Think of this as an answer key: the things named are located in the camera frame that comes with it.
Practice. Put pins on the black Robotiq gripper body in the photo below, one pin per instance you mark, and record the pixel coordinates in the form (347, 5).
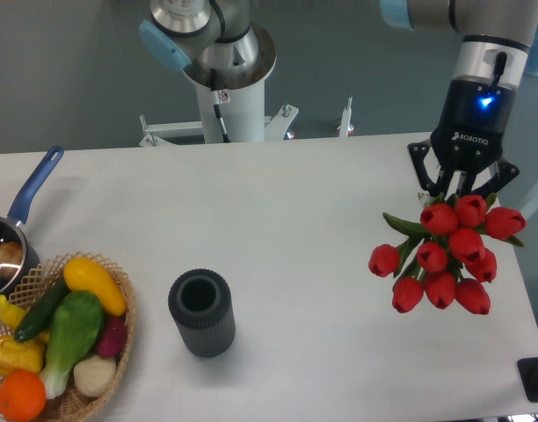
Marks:
(471, 127)

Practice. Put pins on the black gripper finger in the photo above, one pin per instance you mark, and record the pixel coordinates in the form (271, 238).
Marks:
(418, 152)
(504, 173)

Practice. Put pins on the red tulip bouquet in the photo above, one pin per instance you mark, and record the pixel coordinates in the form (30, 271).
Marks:
(443, 257)

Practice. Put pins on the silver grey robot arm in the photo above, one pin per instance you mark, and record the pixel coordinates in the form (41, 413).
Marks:
(497, 39)

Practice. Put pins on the dark grey ribbed vase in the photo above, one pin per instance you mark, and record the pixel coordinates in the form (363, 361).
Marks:
(200, 304)

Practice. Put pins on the black device at table edge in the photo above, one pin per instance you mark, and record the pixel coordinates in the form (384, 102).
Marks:
(528, 369)

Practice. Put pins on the yellow squash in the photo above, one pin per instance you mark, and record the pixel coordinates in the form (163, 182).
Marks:
(84, 274)

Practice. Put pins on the purple red radish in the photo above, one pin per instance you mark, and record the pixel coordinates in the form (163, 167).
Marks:
(113, 338)

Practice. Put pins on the green bok choy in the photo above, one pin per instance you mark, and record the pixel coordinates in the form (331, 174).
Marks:
(74, 329)

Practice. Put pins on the white garlic bulb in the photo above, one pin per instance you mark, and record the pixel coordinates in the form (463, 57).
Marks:
(92, 375)

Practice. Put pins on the dark green cucumber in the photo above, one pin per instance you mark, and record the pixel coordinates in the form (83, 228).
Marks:
(40, 315)

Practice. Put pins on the bread roll in saucepan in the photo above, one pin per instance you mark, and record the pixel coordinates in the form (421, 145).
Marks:
(11, 258)

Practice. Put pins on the woven wicker basket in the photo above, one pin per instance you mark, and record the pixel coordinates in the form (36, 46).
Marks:
(73, 405)

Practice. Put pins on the yellow gourd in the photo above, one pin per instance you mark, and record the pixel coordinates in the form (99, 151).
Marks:
(11, 315)

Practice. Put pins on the yellow bell pepper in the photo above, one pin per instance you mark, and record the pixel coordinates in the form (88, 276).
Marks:
(14, 356)

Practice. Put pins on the orange fruit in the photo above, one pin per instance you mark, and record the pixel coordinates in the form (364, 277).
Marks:
(22, 396)

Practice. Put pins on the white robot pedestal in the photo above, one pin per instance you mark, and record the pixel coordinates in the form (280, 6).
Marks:
(228, 61)

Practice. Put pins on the blue handled saucepan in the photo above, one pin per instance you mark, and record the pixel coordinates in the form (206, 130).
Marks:
(10, 225)

